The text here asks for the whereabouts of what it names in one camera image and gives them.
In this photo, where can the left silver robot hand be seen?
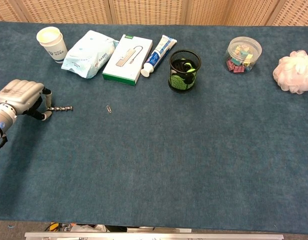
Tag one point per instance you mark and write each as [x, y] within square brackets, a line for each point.
[25, 98]

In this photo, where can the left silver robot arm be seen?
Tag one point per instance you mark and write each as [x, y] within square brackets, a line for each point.
[0, 122]

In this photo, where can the white wet wipes pack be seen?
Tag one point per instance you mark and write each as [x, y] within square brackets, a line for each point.
[89, 55]

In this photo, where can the gold paper clip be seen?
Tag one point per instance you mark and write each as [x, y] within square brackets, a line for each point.
[109, 109]

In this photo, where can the white paper cup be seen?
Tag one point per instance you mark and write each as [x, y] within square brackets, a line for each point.
[52, 44]

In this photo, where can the white green hub box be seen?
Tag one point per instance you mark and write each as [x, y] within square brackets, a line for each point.
[127, 60]

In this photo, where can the yellow base part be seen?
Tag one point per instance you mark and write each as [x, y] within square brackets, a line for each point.
[53, 226]

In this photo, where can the blue table cloth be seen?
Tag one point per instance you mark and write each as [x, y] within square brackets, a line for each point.
[154, 150]

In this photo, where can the white blue toothpaste tube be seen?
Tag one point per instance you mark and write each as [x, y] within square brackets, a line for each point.
[157, 55]

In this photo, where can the woven folding screen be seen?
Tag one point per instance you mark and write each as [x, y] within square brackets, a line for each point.
[154, 11]

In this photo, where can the black mesh pen holder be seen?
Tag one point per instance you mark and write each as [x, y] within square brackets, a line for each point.
[184, 71]

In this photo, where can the clear jar of binder clips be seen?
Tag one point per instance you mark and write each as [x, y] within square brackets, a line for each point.
[242, 55]

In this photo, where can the pink bath sponge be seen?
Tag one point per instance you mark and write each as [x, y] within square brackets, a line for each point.
[295, 72]

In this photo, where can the aluminium frame rail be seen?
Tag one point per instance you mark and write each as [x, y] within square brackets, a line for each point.
[154, 236]

